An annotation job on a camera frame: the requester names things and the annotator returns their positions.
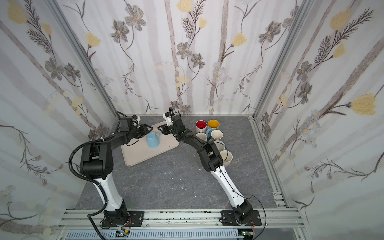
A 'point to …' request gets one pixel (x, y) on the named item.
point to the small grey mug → (217, 135)
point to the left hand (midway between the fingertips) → (149, 124)
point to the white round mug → (201, 126)
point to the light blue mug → (153, 139)
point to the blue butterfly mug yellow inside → (212, 125)
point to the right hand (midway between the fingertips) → (155, 120)
